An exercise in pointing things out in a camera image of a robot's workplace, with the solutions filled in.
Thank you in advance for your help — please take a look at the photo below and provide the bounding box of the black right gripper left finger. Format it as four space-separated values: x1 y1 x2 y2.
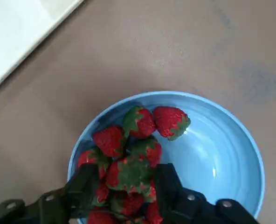
0 163 101 224

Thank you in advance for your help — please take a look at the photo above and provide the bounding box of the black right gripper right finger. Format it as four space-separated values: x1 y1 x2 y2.
154 162 261 224

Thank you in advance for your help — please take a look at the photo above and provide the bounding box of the blue round plate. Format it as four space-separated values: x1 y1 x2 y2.
67 91 266 224

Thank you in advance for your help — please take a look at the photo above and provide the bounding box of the white rectangular tray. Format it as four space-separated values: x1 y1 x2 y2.
0 0 85 96

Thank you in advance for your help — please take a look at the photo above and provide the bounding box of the thin black cable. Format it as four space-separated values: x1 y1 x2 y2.
88 208 135 224

